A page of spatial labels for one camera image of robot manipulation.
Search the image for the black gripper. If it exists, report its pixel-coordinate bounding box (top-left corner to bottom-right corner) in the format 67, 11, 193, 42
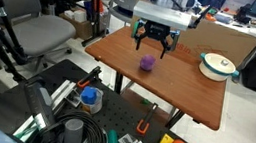
132, 18, 176, 61

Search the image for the purple ball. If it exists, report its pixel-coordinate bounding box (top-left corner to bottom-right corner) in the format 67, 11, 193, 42
138, 52, 158, 73

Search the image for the black thin rod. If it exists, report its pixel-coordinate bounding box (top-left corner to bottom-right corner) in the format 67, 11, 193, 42
188, 3, 213, 30

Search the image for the colourful toy pile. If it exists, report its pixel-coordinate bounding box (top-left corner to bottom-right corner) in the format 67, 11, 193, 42
204, 6, 220, 23

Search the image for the brown cardboard board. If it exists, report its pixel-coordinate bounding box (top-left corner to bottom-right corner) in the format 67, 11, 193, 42
125, 5, 256, 72

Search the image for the white pot with teal rim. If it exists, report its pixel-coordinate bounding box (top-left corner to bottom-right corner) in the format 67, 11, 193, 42
196, 50, 243, 85

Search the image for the open cardboard box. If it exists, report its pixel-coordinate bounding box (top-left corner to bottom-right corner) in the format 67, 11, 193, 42
55, 5, 98, 42

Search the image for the blue plastic cap piece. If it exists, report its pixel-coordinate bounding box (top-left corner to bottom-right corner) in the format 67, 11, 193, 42
79, 85, 99, 106

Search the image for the grey office chair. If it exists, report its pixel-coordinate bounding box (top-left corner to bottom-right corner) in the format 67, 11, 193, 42
0, 0, 82, 75

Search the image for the grey cylinder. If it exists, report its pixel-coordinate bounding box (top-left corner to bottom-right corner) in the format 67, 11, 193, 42
61, 116, 86, 143

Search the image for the long black block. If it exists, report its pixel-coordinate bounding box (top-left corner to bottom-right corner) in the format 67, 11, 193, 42
18, 78, 63, 134

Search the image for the teal camera mount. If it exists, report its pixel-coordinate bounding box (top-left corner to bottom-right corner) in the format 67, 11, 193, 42
130, 19, 182, 52

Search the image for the black clamp with orange handle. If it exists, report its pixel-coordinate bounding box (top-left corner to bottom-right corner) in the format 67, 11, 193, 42
134, 99, 160, 138
76, 63, 103, 92

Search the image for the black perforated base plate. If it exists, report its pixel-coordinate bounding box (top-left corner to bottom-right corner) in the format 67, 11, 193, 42
0, 50, 204, 143

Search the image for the black cable coil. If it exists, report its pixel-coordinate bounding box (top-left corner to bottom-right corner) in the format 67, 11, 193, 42
36, 105, 114, 143

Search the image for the black camera tripod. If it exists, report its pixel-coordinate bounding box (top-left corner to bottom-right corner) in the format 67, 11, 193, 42
0, 0, 43, 86

